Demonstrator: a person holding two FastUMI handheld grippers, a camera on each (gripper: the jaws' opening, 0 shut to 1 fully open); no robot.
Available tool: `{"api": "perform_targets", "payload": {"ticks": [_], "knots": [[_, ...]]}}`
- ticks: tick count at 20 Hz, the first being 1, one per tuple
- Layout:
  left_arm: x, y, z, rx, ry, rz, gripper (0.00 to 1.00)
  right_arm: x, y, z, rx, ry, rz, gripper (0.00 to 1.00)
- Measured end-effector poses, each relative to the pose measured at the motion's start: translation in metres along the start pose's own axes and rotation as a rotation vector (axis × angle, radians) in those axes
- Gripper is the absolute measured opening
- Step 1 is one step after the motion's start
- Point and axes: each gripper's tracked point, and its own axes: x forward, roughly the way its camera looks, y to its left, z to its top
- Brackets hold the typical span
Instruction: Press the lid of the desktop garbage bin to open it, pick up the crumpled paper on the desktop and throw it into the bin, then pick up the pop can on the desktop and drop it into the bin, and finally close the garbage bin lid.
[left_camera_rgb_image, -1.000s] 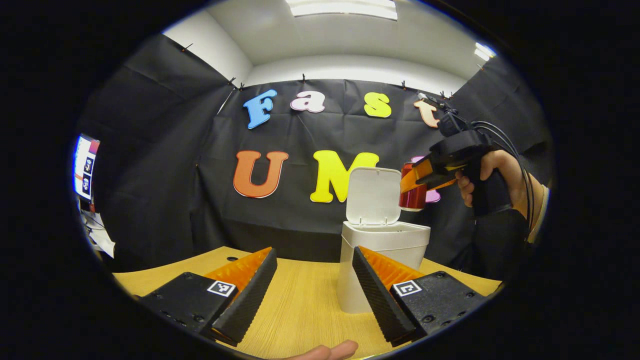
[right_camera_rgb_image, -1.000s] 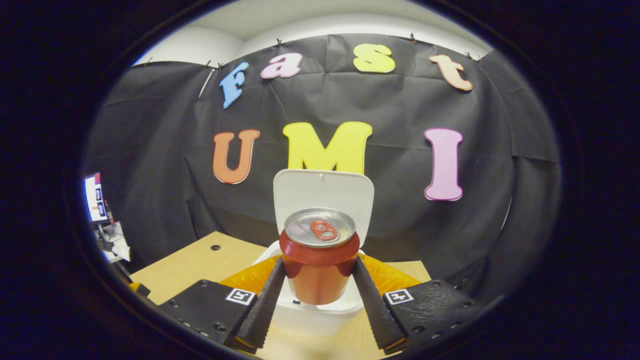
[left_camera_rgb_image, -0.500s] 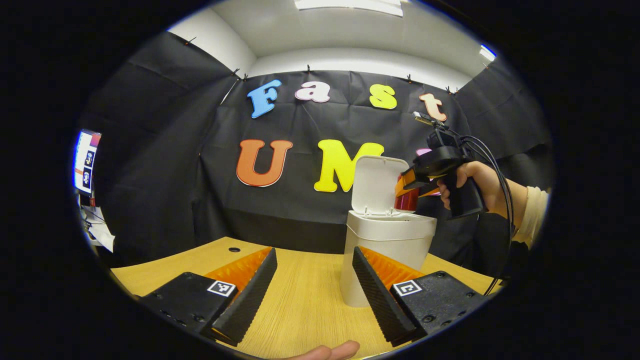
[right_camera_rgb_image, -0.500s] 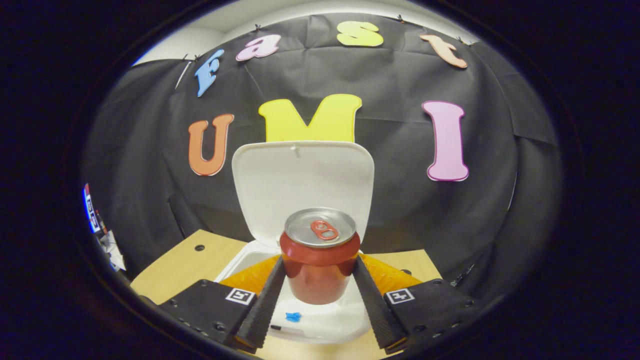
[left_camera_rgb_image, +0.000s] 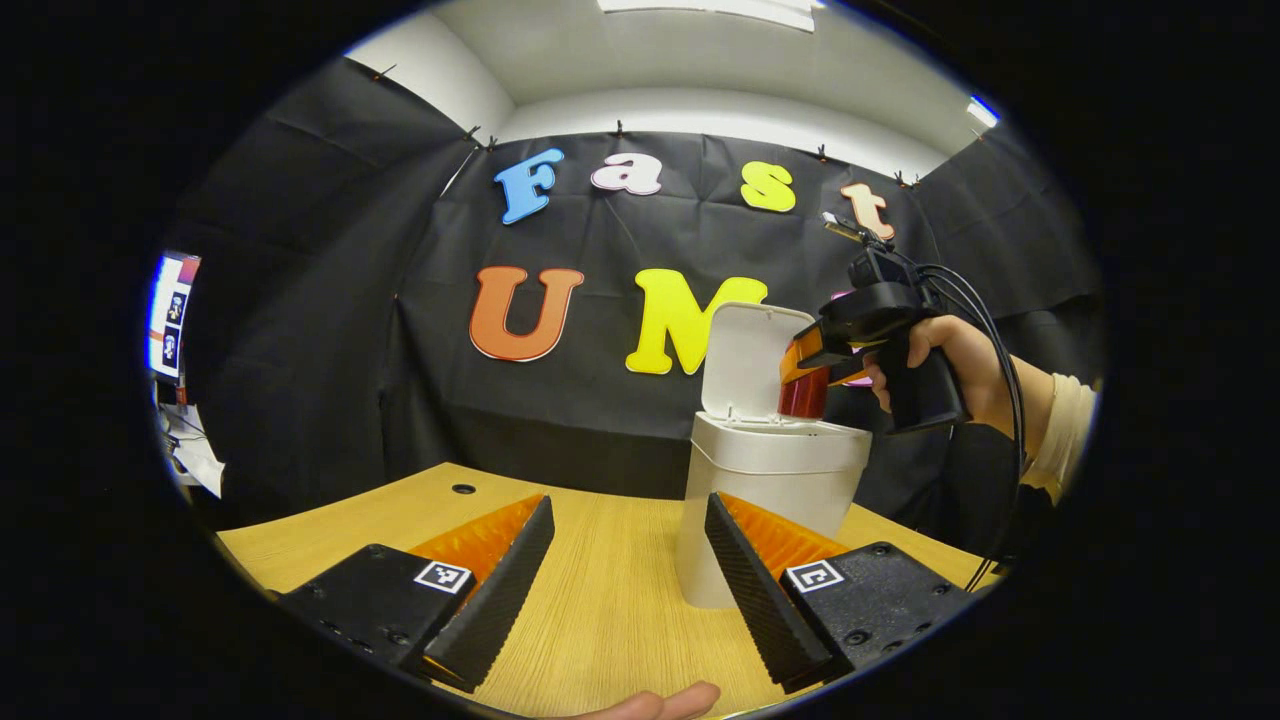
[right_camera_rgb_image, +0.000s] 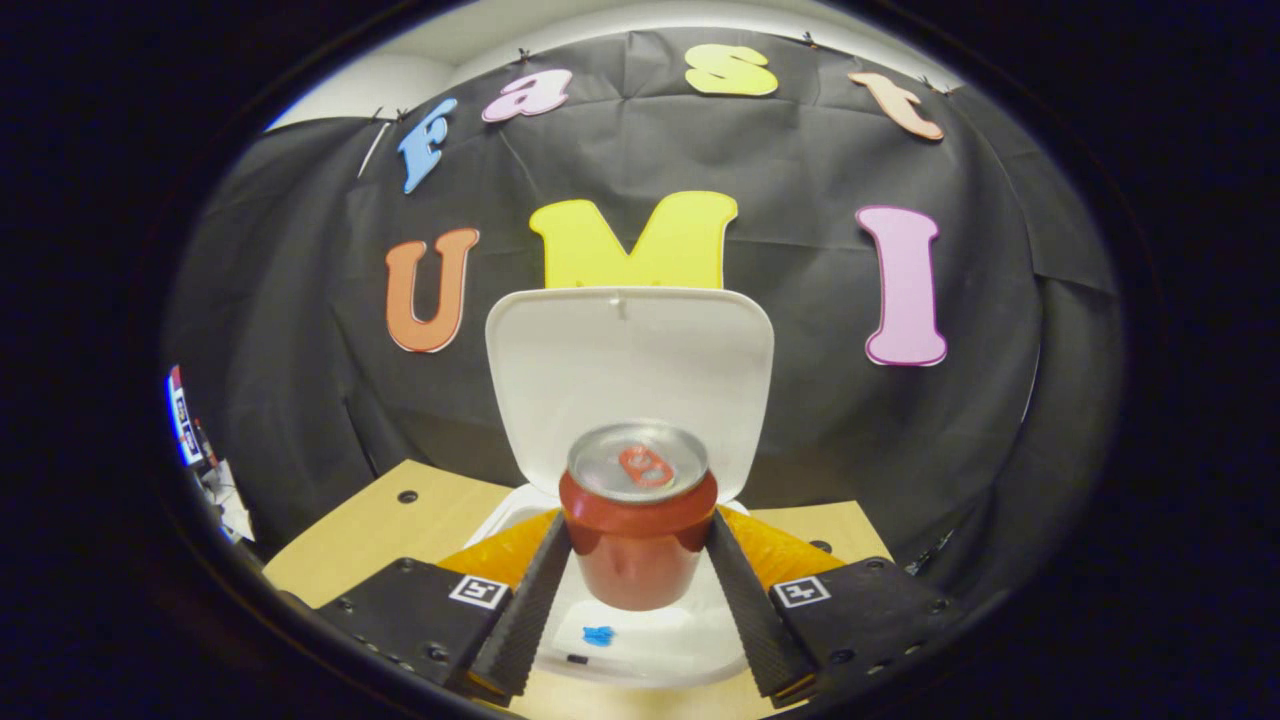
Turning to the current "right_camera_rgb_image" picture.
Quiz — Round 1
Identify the black backdrop cloth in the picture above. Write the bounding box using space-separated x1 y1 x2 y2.
165 28 1126 601

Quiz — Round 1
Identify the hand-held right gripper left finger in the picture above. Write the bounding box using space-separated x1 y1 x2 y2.
318 510 573 698

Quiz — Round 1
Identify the white desktop garbage bin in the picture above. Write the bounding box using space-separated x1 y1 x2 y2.
485 287 776 689

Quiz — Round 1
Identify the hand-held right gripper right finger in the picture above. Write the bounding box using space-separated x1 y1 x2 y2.
705 508 966 701

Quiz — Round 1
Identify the white paper sheet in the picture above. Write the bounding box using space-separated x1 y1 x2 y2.
203 460 256 541

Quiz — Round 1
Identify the red pop can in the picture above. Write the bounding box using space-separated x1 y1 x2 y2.
558 420 719 613

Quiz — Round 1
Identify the wooden desktop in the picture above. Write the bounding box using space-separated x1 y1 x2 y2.
262 460 893 720

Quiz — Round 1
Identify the computer monitor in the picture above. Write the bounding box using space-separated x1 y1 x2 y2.
166 365 208 466

